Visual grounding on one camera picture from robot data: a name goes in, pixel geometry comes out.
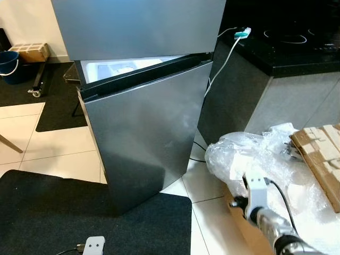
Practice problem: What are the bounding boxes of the blue bucket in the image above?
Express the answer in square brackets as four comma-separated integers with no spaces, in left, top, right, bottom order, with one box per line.
[0,50,28,86]

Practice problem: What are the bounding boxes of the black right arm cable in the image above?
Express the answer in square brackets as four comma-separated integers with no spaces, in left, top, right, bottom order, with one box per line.
[265,178,299,237]

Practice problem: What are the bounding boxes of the cardboard box with white inserts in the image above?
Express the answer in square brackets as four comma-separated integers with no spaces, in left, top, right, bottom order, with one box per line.
[9,42,52,64]

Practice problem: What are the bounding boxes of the white and teal charger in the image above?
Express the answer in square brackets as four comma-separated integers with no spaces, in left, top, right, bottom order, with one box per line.
[232,26,252,40]

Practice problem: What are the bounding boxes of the clear bubble wrap sheet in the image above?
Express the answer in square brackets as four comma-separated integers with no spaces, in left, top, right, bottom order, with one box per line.
[204,122,340,255]

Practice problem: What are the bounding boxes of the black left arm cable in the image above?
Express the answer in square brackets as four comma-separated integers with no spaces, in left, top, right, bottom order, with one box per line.
[55,244,86,255]

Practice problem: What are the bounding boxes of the black wheeled stand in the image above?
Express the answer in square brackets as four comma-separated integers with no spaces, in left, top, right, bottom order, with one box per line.
[29,61,54,99]

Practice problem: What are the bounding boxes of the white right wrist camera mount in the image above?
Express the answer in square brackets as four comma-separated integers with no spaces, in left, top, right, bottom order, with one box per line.
[241,172,272,209]

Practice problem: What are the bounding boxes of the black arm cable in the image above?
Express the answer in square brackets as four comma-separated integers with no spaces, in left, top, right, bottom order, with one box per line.
[55,244,86,255]
[265,178,299,237]

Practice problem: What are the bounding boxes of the black induction hob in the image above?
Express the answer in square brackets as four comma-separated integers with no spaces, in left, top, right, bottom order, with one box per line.
[259,20,340,52]

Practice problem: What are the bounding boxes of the brown cardboard packing tray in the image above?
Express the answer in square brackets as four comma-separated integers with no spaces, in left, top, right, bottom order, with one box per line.
[289,124,340,214]

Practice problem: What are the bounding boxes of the white charger cable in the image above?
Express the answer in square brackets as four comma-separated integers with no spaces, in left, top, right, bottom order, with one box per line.
[204,28,241,100]

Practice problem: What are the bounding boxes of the wooden furniture leg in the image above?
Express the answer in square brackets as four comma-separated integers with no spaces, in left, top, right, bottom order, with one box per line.
[0,132,25,155]

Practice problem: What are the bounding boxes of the black floor cable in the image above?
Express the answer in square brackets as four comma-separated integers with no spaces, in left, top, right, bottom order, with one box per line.
[190,140,209,164]

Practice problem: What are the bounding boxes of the black floor rug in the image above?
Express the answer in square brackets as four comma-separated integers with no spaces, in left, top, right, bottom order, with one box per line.
[0,169,193,255]

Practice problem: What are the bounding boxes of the thin black floor mat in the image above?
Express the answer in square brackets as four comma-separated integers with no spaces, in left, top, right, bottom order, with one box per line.
[0,61,89,134]

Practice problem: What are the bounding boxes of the grey fridge lower door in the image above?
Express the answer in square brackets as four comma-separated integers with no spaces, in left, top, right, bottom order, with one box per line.
[76,52,214,216]

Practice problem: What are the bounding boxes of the grey kitchen cabinets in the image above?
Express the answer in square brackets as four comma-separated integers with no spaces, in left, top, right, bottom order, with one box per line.
[197,41,340,148]

